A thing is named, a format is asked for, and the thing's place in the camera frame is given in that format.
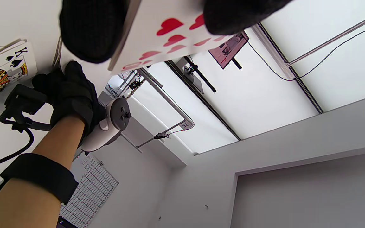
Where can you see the person's right hand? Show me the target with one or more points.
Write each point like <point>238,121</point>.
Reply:
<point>71,95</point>

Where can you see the person's left hand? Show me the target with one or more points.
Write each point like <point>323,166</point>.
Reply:
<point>90,28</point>

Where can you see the deck of playing cards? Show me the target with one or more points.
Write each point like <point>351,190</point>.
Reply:
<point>124,34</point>

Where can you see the hearts card pile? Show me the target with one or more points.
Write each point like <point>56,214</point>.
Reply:
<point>150,19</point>

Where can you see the person's right forearm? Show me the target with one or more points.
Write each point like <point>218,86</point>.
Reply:
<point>21,209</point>

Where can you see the black glove sensor module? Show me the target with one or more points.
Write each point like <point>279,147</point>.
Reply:
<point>21,101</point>

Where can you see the white grid chart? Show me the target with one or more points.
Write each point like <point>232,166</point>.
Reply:
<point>90,190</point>

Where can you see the red framed sign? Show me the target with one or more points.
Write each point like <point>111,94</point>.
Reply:
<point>230,49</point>

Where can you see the aluminium frame rig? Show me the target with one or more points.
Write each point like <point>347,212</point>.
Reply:
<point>169,98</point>

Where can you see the black pole mount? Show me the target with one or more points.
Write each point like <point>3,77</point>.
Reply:
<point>198,74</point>

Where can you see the aluminium rail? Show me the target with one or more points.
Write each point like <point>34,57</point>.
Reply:
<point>334,38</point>

